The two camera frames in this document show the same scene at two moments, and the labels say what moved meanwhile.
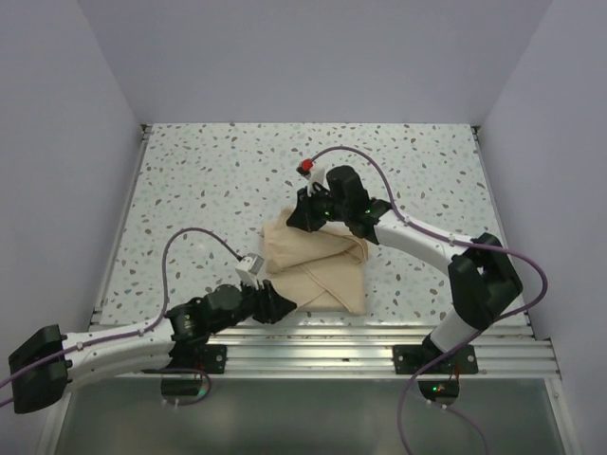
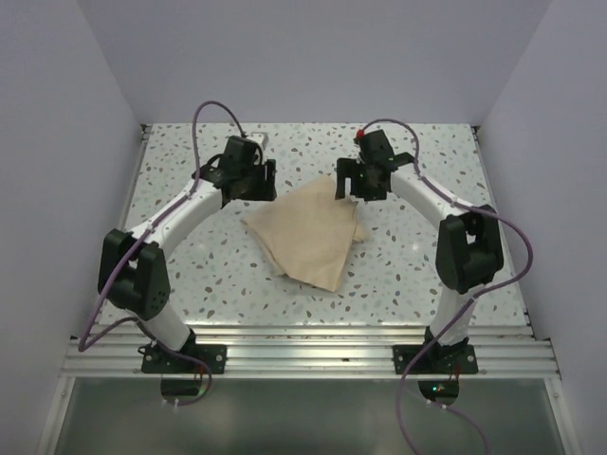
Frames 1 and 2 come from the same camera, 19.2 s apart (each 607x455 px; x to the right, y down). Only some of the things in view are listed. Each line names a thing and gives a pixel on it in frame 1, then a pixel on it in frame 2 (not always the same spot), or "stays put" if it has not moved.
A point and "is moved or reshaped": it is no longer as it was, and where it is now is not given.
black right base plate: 413,359 stays put
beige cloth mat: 320,269 is moved or reshaped
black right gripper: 303,216 -> 348,168
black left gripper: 271,306 -> 266,191
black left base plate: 210,358 stays put
